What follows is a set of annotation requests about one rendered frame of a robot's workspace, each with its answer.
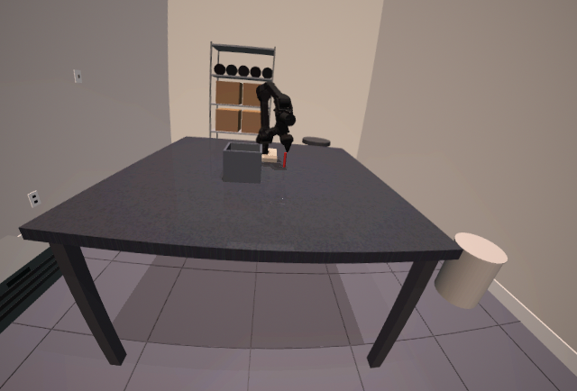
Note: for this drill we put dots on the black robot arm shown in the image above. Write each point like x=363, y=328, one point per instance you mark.
x=283, y=113

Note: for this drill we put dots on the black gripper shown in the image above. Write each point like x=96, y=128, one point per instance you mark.
x=285, y=138

